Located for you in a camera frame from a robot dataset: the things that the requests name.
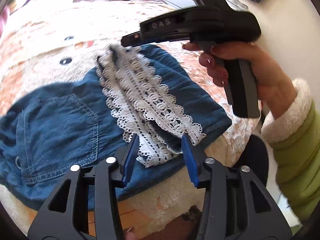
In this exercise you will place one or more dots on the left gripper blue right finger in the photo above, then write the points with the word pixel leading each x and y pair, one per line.
pixel 189 158

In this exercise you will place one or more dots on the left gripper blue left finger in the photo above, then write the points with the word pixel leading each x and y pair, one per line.
pixel 129 159

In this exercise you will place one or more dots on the blue denim pants lace trim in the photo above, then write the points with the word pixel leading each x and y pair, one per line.
pixel 129 91

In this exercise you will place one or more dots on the green sleeve right forearm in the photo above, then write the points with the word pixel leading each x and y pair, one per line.
pixel 294 138

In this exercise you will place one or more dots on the right hand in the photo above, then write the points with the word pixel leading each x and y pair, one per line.
pixel 274 87

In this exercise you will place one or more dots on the peach snowman bedspread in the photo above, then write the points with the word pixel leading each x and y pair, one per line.
pixel 40 47

